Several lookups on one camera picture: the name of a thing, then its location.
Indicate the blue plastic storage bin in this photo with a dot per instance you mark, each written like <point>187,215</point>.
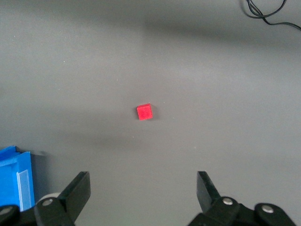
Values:
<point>9,179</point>

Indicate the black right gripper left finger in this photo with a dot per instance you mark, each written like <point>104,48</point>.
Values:
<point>75,190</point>

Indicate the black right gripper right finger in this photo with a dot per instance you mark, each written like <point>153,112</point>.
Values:
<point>208,195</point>

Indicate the small red cube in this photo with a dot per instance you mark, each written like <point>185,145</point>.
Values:
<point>144,113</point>

